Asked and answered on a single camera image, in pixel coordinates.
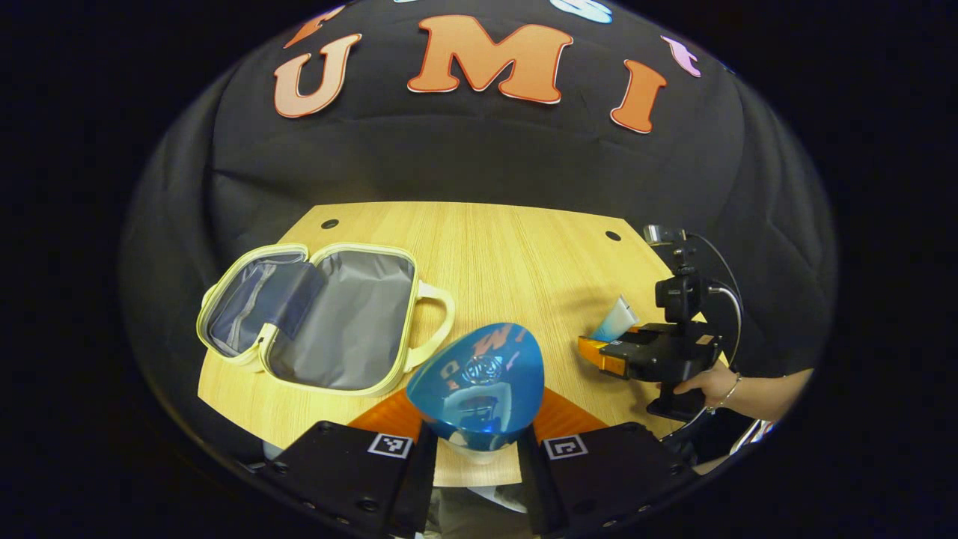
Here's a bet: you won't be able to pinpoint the blue skin care bottle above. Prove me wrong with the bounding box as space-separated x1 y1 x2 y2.
406 322 546 452

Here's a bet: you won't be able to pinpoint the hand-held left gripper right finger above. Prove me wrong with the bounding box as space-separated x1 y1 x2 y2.
516 386 698 537

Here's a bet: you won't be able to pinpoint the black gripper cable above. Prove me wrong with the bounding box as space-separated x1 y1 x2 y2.
685 231 743 308

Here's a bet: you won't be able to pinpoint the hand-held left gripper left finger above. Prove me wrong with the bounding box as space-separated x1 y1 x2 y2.
260 388 439 539

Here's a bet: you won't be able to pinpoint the cream suitcase with grey lining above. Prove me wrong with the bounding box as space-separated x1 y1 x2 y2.
196 242 456 398

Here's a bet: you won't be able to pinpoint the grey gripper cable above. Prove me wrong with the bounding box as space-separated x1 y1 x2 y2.
707 284 744 369

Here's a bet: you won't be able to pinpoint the white blue skin care tube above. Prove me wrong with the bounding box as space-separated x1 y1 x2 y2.
591 295 640 344

